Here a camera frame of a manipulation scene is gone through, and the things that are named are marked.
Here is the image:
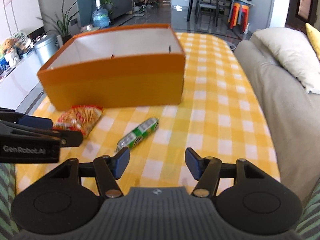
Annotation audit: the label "yellow cushion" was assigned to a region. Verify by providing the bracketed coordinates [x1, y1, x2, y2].
[305, 23, 320, 60]

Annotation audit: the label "blue water jug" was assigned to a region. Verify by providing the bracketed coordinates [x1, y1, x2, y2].
[92, 0, 110, 29]

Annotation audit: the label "red noodle snack bag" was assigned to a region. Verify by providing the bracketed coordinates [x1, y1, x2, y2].
[53, 105, 103, 138]

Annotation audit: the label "green striped blanket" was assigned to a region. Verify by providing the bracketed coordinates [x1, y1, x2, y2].
[11, 161, 319, 239]

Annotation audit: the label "small waste bin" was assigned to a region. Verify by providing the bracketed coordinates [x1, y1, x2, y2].
[226, 41, 236, 51]

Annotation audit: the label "orange cardboard box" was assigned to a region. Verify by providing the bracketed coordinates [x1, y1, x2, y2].
[37, 24, 185, 111]

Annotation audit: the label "toys on cabinet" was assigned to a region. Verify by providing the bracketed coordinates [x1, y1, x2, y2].
[1, 31, 34, 68]

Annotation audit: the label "grey sofa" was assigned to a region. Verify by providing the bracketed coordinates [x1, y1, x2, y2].
[234, 36, 319, 204]

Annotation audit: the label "potted green plant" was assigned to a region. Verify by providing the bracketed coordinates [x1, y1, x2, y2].
[36, 0, 79, 44]

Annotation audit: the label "yellow checkered tablecloth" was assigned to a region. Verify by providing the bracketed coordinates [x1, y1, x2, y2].
[15, 31, 281, 198]

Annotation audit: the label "silver trash can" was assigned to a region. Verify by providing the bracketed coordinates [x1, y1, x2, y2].
[34, 34, 60, 65]

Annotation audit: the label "beige cushion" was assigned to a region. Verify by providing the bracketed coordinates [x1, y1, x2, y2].
[252, 28, 319, 94]

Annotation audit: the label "green candy roll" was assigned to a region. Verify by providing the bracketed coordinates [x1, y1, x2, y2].
[116, 117, 159, 152]

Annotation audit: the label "orange stacked stools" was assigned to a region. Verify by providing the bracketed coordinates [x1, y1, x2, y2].
[227, 1, 249, 33]

